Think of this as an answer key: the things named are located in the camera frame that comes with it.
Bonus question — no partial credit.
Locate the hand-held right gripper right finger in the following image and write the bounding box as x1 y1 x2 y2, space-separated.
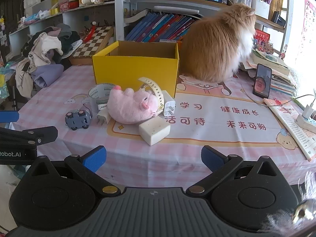
185 146 288 197

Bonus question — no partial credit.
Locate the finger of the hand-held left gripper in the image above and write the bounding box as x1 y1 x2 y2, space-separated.
0 111 20 124
0 126 58 146

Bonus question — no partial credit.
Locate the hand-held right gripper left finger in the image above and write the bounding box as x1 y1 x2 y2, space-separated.
27 146 122 196

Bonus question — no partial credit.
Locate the white long charger plug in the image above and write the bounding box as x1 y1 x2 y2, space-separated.
96 104 111 126

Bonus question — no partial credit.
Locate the grey purple toy car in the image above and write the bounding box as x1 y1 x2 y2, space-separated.
65 109 93 130

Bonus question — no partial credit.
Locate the pink plush pig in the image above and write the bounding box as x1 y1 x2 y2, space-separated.
108 86 160 124

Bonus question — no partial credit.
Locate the clear tape roll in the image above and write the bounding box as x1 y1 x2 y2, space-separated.
88 83 118 111

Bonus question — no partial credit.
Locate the white foam block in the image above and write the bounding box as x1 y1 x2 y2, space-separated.
139 118 171 146

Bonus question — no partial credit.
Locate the white cube charger plug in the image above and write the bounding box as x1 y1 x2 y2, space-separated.
163 96 176 117

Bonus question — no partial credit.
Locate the cream measuring tape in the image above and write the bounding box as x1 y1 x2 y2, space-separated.
138 77 165 115

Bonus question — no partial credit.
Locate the yellow cardboard box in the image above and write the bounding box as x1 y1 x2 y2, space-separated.
92 40 179 99

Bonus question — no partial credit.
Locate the pile of clothes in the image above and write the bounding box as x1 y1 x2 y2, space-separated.
15 23 83 98

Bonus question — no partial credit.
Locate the open printed booklet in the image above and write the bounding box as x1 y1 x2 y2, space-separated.
263 98 316 162

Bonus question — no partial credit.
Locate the black smartphone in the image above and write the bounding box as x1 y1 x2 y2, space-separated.
252 64 272 99

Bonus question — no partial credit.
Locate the fluffy grey pompom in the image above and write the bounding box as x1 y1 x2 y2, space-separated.
267 170 316 235

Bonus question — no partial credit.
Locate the white power strip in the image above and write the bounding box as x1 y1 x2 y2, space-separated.
296 114 316 131

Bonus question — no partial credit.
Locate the stack of books and papers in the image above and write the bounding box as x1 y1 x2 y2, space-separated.
241 49 297 97

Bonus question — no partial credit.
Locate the wooden chessboard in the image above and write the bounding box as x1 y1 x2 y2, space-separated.
69 26 114 65

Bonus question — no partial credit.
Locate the white plugged-in charger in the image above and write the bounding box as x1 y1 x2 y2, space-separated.
302 104 314 118

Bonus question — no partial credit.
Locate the orange and white cat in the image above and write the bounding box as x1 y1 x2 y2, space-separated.
180 3 257 83

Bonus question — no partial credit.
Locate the red tassel ornament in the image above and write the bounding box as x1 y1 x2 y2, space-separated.
84 21 97 39

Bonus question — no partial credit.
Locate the white curved shelf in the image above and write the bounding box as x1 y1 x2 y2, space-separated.
8 1 116 45

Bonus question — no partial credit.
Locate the row of colourful books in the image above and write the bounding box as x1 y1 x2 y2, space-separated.
125 12 198 42

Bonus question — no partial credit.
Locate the small black box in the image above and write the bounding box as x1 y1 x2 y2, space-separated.
272 11 285 26

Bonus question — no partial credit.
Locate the white pen holder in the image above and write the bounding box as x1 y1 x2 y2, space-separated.
251 0 271 20

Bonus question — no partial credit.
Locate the row of yellow books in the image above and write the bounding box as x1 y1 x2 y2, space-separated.
268 0 286 21

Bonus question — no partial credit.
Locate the white charger cable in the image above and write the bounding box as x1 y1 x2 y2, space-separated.
272 94 314 106

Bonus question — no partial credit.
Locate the white bookshelf frame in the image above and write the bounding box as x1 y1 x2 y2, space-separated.
114 0 289 42

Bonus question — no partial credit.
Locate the wall poster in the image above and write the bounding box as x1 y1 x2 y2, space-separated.
297 0 316 60

